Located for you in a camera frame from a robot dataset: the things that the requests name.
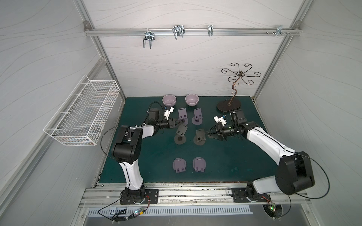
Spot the metal double hook middle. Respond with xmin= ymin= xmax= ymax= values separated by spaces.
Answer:
xmin=172 ymin=25 xmax=185 ymax=40

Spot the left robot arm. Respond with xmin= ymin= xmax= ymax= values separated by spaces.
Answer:
xmin=111 ymin=107 xmax=185 ymax=204

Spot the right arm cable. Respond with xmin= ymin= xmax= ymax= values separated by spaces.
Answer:
xmin=294 ymin=151 xmax=331 ymax=200

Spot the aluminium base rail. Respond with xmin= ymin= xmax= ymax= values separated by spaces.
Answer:
xmin=79 ymin=182 xmax=310 ymax=209

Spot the metal double hook left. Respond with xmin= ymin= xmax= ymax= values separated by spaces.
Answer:
xmin=143 ymin=31 xmax=155 ymax=49

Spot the green table mat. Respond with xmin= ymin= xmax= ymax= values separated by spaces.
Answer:
xmin=99 ymin=97 xmax=277 ymax=184

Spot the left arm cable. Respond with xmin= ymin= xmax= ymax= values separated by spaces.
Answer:
xmin=100 ymin=125 xmax=122 ymax=162

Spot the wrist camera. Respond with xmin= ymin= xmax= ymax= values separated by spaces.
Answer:
xmin=214 ymin=115 xmax=227 ymax=126
xmin=164 ymin=106 xmax=174 ymax=120

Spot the brown metal jewelry stand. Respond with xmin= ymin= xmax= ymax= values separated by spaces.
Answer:
xmin=217 ymin=62 xmax=262 ymax=113

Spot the pink bowl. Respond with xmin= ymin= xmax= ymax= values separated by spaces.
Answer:
xmin=162 ymin=94 xmax=177 ymax=107
xmin=185 ymin=94 xmax=199 ymax=106

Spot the purple phone stand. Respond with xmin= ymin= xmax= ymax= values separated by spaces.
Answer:
xmin=192 ymin=157 xmax=206 ymax=172
xmin=173 ymin=158 xmax=187 ymax=173
xmin=192 ymin=108 xmax=203 ymax=125
xmin=178 ymin=108 xmax=189 ymax=125

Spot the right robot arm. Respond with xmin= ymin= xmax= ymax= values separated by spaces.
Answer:
xmin=206 ymin=110 xmax=315 ymax=202

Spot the white vent strip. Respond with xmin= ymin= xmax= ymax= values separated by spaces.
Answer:
xmin=87 ymin=205 xmax=253 ymax=218

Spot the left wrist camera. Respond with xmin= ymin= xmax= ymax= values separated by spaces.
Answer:
xmin=164 ymin=106 xmax=174 ymax=120

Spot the metal double hook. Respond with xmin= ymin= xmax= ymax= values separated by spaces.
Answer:
xmin=172 ymin=25 xmax=185 ymax=40
xmin=143 ymin=31 xmax=155 ymax=49

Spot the right pink bowl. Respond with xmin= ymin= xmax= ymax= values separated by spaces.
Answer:
xmin=185 ymin=94 xmax=199 ymax=106

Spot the aluminium top rail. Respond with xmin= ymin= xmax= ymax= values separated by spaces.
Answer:
xmin=85 ymin=26 xmax=302 ymax=37

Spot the metal hook right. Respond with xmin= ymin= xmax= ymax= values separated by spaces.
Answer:
xmin=266 ymin=25 xmax=291 ymax=37

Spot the white wire basket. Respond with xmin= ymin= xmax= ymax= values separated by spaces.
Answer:
xmin=43 ymin=75 xmax=120 ymax=146

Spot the small metal hook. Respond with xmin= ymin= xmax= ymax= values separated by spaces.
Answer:
xmin=208 ymin=25 xmax=214 ymax=37

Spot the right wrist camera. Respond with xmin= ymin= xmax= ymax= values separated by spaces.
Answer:
xmin=214 ymin=115 xmax=227 ymax=126

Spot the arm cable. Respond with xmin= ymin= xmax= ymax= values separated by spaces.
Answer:
xmin=100 ymin=125 xmax=122 ymax=162
xmin=294 ymin=151 xmax=331 ymax=200

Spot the left pink bowl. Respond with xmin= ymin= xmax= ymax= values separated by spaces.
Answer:
xmin=162 ymin=94 xmax=177 ymax=107

